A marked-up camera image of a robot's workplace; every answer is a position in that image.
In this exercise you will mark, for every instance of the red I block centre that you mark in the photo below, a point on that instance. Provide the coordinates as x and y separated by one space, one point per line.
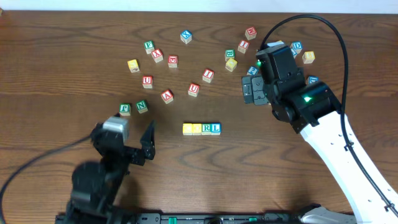
208 75

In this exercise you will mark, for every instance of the red i block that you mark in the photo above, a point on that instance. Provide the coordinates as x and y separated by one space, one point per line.
243 46
208 75

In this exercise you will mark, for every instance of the red u block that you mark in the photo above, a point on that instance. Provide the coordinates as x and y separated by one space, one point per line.
147 82
193 89

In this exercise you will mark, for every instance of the blue 2 block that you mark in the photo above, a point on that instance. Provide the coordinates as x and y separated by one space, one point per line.
252 71

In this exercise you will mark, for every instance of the green R block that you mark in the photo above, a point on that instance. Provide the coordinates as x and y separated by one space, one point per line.
206 129

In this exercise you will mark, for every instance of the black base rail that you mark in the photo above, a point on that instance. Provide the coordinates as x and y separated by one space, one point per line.
157 218

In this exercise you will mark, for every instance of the yellow 8 block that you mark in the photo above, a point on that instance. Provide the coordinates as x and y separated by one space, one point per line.
308 57

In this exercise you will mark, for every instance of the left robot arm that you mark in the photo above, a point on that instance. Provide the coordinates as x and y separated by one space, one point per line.
95 184

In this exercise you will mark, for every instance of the red A block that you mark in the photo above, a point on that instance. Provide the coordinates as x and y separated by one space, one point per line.
167 96

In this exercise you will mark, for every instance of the green F block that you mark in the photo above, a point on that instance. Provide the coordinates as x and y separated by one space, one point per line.
149 47

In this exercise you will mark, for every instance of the blue D block upper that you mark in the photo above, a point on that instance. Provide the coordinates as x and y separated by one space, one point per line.
296 47

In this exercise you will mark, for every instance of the blue 5 block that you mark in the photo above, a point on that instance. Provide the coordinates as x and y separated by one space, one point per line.
294 53

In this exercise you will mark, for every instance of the blue d block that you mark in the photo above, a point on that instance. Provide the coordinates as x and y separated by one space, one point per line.
312 79
296 47

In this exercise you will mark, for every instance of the green J block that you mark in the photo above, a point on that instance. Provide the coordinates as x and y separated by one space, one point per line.
125 109

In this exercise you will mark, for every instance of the red U block left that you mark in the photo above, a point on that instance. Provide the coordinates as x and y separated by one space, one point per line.
147 82

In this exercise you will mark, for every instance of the yellow C block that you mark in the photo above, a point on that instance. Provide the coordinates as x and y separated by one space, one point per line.
187 128

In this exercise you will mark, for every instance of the blue X block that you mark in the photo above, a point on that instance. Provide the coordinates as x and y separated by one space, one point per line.
186 36

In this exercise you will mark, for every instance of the red X block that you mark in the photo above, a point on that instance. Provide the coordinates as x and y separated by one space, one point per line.
157 55

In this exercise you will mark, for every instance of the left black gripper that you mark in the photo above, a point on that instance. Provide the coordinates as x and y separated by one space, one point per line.
134 154

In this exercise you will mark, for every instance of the blue L block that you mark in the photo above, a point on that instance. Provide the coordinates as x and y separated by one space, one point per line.
215 128

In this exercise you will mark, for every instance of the red U block centre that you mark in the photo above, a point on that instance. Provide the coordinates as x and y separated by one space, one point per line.
193 89

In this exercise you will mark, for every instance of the yellow block far left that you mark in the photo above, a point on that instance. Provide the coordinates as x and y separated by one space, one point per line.
133 66

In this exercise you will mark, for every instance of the green N block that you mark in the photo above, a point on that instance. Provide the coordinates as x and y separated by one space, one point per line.
141 106

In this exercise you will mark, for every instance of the yellow block centre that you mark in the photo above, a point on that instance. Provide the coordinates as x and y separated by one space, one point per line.
231 64

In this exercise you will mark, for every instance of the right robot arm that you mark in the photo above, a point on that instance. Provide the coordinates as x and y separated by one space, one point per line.
314 112

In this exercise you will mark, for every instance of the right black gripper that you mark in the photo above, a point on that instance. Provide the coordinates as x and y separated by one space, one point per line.
254 90

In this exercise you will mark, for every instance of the red block top right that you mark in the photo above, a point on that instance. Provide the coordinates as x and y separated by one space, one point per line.
251 33

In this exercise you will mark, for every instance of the green B block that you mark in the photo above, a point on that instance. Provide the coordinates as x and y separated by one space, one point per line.
228 54

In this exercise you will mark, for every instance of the red I block upper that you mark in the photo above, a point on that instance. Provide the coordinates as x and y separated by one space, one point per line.
243 46

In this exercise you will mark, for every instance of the red E block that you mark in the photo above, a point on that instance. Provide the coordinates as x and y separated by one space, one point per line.
173 61

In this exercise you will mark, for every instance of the yellow O block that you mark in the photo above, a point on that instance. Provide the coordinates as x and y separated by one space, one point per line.
196 128

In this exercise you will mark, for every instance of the blue D block right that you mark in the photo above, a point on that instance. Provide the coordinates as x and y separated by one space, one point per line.
312 79

